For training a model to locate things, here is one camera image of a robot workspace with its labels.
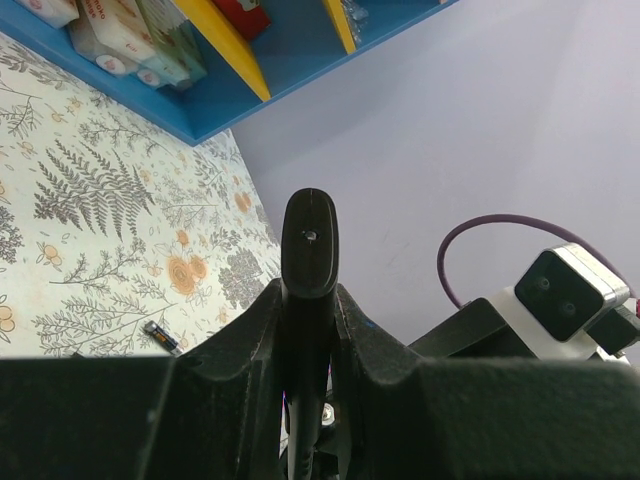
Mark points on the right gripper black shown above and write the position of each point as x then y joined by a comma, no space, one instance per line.
477,330

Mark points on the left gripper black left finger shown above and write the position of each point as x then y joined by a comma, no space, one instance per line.
212,413

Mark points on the floral tablecloth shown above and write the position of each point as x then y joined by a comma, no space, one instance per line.
109,223

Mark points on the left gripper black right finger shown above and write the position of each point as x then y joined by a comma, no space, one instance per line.
405,416

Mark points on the red snack box on shelf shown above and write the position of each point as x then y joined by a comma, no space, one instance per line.
248,17

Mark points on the blue wooden shelf unit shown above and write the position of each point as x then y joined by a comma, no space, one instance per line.
301,45

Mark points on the AAA battery black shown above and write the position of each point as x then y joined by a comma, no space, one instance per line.
162,338

